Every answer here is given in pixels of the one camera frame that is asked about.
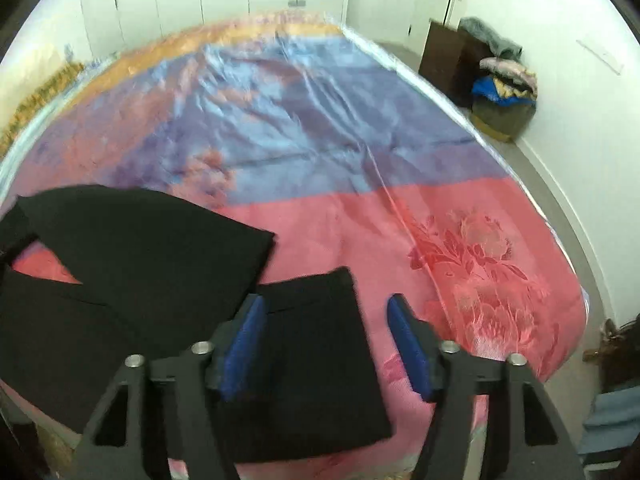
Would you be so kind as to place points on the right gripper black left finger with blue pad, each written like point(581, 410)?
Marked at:
point(126, 437)

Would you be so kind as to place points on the black pants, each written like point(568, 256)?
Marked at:
point(90, 275)

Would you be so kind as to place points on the blue folded cloth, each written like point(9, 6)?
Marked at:
point(611, 427)

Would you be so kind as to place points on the olive laundry basket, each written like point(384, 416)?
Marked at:
point(502, 123)

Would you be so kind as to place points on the pile of mixed clothes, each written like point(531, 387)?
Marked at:
point(503, 80)

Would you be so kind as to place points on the pink blue satin bedspread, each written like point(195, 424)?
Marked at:
point(290, 124)

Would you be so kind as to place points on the orange green floral sheet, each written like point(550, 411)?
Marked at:
point(28, 108)

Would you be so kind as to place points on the dark brown side cabinet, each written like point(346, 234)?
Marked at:
point(451, 62)

